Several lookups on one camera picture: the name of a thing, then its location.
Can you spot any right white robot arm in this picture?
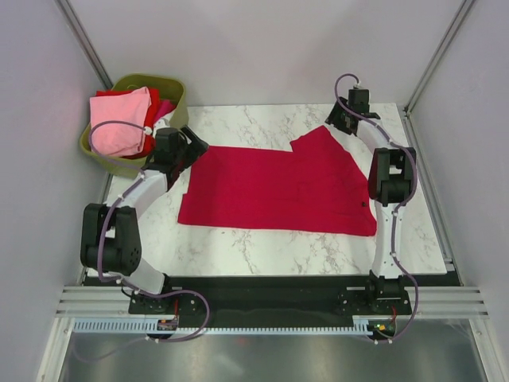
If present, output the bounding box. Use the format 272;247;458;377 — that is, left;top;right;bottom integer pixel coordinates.
325;85;418;314

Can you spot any right aluminium frame post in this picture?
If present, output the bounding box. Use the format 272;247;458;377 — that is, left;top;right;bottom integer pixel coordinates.
402;0;477;116

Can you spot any aluminium extrusion rail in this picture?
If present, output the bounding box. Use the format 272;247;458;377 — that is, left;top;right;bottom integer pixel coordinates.
56;286;130;318

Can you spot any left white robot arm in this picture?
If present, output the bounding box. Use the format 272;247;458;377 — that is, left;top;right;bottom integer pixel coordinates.
80;125;209;313

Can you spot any crimson red t shirt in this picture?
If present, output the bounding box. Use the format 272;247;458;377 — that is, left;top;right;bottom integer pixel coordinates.
177;126;377;237

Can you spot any light pink folded shirt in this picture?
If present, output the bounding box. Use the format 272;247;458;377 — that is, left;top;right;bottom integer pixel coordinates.
88;87;153;158

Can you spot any olive green basket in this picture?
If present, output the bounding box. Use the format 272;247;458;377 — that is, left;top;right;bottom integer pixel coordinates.
79;73;189;178

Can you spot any red folded shirt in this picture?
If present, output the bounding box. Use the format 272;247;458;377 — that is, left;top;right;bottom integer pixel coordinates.
95;87;164;159

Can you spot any aluminium frame post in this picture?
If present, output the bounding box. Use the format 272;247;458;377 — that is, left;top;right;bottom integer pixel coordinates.
55;0;113;89
402;0;477;116

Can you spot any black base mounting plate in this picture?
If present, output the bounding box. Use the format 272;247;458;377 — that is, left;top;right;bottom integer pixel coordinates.
129;275;409;328

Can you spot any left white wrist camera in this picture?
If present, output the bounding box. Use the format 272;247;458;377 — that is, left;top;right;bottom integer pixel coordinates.
150;119;170;136

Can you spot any left aluminium frame post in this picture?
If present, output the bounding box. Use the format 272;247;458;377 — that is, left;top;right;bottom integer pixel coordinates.
55;0;113;89

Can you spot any magenta shirt in basket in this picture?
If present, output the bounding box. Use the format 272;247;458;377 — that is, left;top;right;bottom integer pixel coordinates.
154;99;176;122

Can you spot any white slotted cable duct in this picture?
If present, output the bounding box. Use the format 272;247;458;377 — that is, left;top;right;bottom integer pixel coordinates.
72;318;395;336

